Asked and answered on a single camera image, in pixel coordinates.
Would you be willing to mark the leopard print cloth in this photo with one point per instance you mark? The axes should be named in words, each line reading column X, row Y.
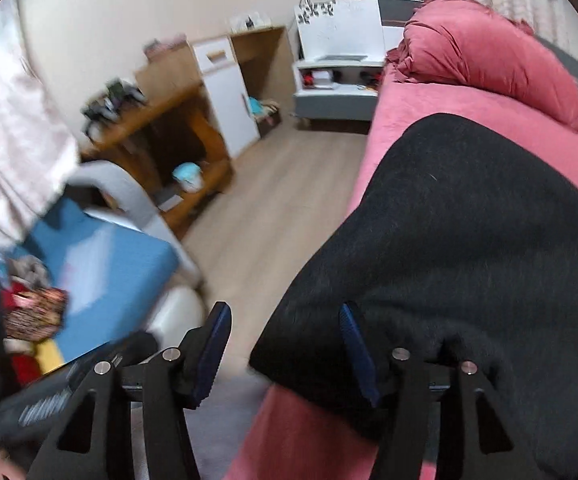
column 34, row 312

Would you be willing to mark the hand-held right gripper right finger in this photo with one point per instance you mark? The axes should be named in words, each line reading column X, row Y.
column 361, row 360

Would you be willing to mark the brown box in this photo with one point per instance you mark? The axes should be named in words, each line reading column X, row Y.
column 269, row 122

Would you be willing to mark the white pot with teal lid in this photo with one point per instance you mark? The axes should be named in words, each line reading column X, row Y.
column 188, row 177

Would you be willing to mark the black pants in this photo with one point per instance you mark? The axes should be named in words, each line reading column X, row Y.
column 444, row 235

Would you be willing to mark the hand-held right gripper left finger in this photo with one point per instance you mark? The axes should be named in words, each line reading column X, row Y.
column 214, row 345

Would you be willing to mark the grey book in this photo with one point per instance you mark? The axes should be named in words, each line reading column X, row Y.
column 169, row 200

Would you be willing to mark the teal container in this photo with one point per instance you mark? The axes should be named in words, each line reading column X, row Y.
column 255, row 105

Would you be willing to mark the white and grey nightstand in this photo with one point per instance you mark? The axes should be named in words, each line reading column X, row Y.
column 334, row 102

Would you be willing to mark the yellow cloth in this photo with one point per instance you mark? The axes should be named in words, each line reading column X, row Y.
column 49, row 355

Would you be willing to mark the blue and white sofa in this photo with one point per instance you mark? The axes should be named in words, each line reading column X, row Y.
column 119, row 260

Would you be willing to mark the pink bed with blanket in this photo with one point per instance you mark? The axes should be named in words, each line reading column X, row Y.
column 394, row 110

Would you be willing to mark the light wood cupboard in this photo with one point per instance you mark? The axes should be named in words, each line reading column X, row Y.
column 264, row 60

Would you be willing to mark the white cabinet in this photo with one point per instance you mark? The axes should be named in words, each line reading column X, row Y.
column 229, row 110

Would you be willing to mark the black device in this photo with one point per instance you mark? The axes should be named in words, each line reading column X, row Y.
column 114, row 100

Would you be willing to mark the pale pink curtain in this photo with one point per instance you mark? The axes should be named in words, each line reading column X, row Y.
column 14, row 135

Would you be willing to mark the wooden shelf table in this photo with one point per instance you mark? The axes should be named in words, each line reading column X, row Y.
column 169, row 105

